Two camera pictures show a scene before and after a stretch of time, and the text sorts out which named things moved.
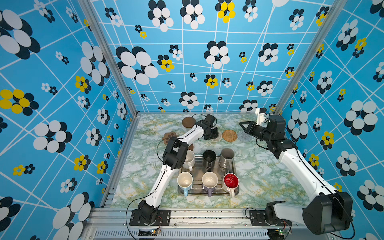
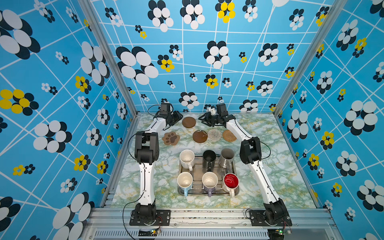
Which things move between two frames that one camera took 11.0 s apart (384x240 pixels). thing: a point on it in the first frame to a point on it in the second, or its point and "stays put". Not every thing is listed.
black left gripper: x=215 y=134 to x=175 y=115
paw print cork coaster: x=167 y=135 stays put
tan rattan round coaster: x=229 y=135 stays put
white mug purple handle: x=209 y=181 stays put
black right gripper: x=249 y=130 to x=207 y=119
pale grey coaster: x=217 y=139 stays put
